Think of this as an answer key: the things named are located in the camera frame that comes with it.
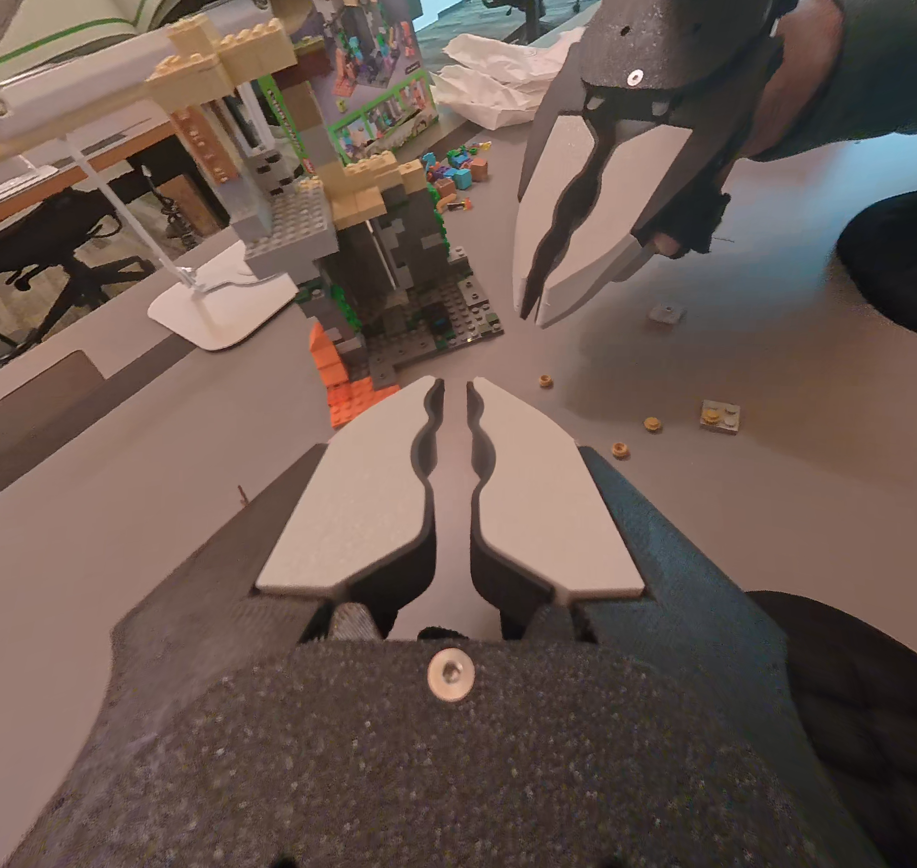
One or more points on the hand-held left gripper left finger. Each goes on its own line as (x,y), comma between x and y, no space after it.
(344,517)

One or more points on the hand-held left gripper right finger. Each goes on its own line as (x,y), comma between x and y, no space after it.
(559,517)

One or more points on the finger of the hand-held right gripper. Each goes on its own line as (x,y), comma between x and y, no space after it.
(616,216)
(548,202)

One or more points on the grey brick castle model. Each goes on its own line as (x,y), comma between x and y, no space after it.
(401,266)

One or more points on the small grey brick assembly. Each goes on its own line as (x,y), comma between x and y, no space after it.
(723,420)

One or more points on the wooden desk with black legs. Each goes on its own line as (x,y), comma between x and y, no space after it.
(71,170)

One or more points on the person's right hand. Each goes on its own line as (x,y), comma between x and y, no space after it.
(795,66)

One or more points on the pile of colourful toy figures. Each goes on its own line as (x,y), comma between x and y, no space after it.
(458,173)

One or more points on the small grey brick piece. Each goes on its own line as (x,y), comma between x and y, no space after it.
(666,314)

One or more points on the crumpled white paper bags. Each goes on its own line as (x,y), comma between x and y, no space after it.
(501,73)

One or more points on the green toy set box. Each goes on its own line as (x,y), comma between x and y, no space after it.
(372,59)

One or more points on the white book stand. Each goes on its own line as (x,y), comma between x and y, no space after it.
(222,309)

